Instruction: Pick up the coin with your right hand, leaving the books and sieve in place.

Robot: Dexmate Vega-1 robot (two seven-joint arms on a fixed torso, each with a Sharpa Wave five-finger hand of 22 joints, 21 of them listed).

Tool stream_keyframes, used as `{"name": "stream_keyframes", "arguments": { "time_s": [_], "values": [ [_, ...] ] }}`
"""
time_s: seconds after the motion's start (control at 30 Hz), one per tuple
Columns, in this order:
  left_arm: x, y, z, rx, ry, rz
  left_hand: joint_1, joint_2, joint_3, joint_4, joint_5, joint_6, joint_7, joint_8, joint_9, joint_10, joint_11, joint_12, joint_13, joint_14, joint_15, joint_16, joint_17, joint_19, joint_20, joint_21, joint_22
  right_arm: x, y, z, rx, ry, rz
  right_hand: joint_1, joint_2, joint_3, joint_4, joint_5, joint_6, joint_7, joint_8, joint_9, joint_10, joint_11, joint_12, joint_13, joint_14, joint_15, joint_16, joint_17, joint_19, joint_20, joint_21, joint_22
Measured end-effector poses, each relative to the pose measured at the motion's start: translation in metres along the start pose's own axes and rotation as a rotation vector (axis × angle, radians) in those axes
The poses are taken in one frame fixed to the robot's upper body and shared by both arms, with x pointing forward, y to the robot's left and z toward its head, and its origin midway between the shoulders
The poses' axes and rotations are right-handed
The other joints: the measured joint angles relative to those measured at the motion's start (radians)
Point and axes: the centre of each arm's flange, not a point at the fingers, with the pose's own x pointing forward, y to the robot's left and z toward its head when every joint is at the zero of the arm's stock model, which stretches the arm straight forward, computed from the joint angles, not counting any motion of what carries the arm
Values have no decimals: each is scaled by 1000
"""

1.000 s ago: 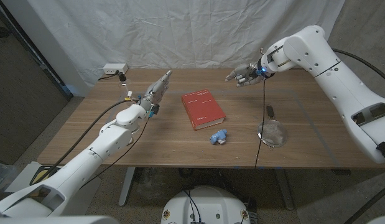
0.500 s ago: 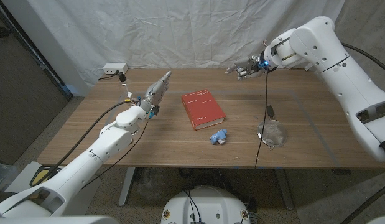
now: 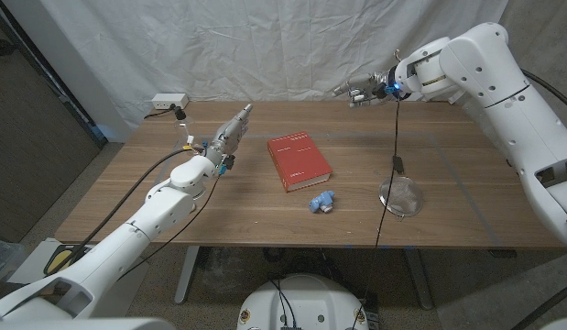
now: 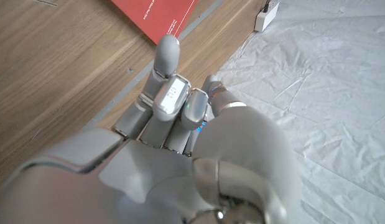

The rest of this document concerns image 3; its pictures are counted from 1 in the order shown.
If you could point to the white floor board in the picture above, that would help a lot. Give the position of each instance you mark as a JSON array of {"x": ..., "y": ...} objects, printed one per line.
[{"x": 31, "y": 261}]

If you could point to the grey metal table leg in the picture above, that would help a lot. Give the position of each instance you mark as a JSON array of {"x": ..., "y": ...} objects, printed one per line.
[
  {"x": 419, "y": 279},
  {"x": 187, "y": 275}
]

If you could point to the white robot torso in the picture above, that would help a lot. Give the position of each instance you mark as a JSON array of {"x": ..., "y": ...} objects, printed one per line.
[{"x": 306, "y": 302}]

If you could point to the white power strip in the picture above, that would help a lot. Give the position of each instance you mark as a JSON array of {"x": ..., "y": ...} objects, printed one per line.
[{"x": 169, "y": 100}]

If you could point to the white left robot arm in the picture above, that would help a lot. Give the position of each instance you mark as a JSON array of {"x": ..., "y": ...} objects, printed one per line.
[{"x": 127, "y": 238}]

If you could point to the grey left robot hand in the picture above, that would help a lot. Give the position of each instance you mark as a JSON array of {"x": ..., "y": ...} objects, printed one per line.
[{"x": 230, "y": 137}]

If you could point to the white backdrop sheet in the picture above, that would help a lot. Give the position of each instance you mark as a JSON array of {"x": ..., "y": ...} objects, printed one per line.
[{"x": 283, "y": 46}]

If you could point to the clear plastic bin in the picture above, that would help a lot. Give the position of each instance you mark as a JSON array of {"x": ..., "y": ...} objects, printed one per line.
[{"x": 3, "y": 256}]

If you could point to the thick red book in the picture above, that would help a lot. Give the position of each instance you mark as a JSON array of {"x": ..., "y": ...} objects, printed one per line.
[{"x": 294, "y": 158}]

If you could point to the black and yellow foot pedal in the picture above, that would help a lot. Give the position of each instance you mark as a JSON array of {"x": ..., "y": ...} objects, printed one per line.
[{"x": 61, "y": 260}]

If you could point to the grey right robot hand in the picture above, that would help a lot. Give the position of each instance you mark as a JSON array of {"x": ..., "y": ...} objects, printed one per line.
[{"x": 374, "y": 87}]

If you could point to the blue toy elephant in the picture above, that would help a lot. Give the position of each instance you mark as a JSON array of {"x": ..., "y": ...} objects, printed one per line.
[{"x": 320, "y": 201}]

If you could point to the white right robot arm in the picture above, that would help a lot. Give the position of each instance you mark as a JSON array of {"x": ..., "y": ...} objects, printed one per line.
[{"x": 507, "y": 91}]

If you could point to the clear plastic bottle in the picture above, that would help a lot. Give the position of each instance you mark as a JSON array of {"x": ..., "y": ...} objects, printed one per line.
[{"x": 184, "y": 129}]

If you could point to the black power plug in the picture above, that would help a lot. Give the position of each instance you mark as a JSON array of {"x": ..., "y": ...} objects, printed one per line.
[{"x": 180, "y": 113}]

